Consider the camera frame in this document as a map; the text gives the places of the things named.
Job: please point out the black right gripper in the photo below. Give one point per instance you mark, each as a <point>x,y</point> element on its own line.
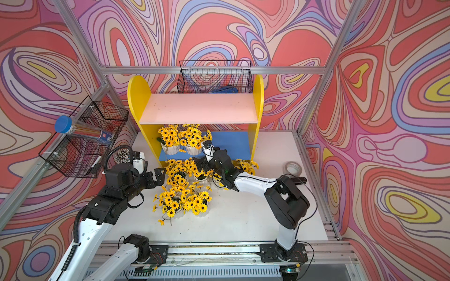
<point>203,161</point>

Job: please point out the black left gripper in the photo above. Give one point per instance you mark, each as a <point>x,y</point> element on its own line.
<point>160,179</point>

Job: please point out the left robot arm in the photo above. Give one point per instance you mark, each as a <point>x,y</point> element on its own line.
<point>94,221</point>

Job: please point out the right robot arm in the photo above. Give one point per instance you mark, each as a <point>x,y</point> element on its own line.
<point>288,204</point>

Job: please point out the clear cup of pencils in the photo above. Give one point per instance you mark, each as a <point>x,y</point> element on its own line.
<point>123,155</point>

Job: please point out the yellow wooden shelf unit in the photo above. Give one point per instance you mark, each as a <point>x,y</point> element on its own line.
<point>152,111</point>

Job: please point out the black marker in basket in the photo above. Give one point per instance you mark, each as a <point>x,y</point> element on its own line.
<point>95,167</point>

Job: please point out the clear packing tape roll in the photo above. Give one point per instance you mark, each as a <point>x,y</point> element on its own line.
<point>292,168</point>

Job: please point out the blue object in rear basket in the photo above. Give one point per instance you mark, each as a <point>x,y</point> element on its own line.
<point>229,89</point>

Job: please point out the small black device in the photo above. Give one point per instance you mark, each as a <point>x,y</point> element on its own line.
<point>299,180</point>

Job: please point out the blue capped pencil tube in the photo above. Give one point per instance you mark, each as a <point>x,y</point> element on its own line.
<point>66,125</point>

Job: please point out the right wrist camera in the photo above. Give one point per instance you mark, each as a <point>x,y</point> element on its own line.
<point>207,149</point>

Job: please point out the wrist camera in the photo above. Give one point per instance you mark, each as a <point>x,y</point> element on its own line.
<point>139,162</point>
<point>207,149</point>

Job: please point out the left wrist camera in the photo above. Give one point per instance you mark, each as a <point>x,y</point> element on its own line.
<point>139,162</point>

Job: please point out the black wire basket left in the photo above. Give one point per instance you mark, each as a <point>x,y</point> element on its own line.
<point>73,156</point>

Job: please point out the black wire basket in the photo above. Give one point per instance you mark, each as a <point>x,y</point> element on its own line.
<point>202,76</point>
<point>73,156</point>

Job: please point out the black wire basket rear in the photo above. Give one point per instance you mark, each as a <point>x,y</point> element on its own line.
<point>202,76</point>

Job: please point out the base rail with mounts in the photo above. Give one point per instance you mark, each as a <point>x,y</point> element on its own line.
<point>202,242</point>

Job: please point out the aluminium frame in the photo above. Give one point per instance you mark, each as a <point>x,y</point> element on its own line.
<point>44,74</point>

